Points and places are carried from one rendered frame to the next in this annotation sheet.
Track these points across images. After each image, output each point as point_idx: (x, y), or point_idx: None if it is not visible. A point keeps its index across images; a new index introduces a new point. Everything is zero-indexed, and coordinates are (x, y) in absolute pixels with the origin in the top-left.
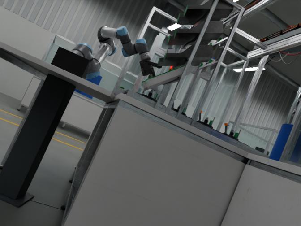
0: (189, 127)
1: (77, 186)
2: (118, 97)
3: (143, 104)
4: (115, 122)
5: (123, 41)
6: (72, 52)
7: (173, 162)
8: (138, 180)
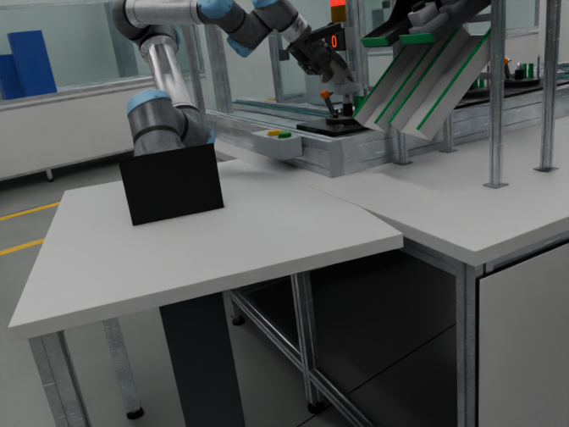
0: None
1: (317, 364)
2: (470, 263)
3: (525, 235)
4: (488, 315)
5: (232, 27)
6: (161, 152)
7: None
8: (561, 368)
